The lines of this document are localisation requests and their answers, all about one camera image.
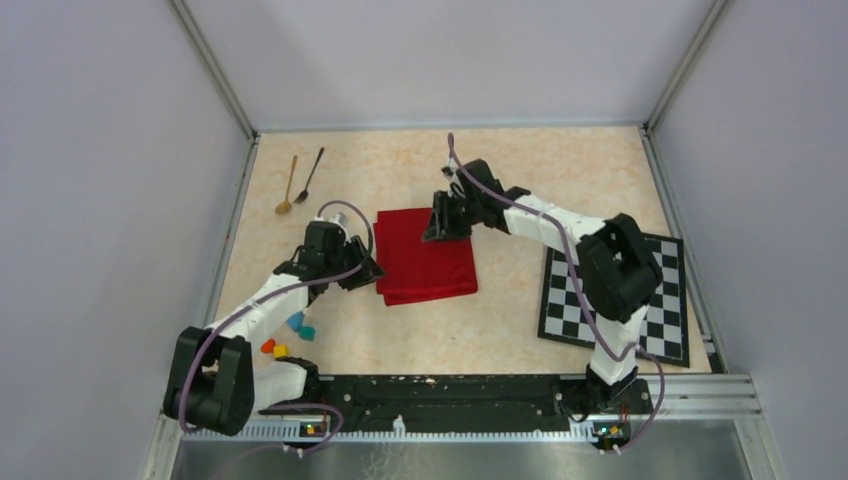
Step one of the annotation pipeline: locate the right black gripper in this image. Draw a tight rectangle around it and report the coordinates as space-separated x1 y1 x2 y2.
422 191 481 244

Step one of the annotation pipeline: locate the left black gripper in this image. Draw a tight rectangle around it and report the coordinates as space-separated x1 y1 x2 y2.
324 234 386 291

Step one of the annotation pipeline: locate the red cloth napkin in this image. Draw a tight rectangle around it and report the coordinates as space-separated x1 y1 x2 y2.
374 208 478 306

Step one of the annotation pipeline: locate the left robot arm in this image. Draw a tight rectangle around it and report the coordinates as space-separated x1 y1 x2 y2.
163 213 383 436

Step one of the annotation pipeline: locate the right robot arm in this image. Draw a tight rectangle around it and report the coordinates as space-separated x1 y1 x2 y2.
422 155 662 412

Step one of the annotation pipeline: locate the teal cube block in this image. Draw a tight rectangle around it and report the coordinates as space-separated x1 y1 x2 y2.
298 325 316 342

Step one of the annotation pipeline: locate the black fork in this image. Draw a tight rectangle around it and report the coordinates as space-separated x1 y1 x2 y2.
293 146 325 204

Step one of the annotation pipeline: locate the gold spoon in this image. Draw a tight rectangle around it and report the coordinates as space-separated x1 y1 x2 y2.
274 155 298 216

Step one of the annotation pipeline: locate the yellow cube block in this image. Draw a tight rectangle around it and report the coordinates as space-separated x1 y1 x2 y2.
272 344 289 360

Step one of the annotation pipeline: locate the orange round block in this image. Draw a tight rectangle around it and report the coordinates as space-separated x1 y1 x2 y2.
260 339 276 354

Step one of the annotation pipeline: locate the black white checkerboard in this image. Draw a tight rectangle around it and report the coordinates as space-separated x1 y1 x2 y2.
537 233 691 368

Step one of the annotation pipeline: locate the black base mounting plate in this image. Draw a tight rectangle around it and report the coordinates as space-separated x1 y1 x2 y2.
295 374 653 433

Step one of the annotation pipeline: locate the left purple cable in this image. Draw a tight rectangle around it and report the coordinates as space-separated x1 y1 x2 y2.
177 200 374 458

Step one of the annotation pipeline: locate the purple cable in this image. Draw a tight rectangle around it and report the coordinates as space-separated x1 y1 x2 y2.
177 200 374 458
447 132 667 455

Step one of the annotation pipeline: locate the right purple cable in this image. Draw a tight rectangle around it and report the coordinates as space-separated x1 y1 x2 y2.
447 132 667 455

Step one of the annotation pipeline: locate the aluminium front rail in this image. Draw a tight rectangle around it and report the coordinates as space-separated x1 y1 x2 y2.
158 374 763 445

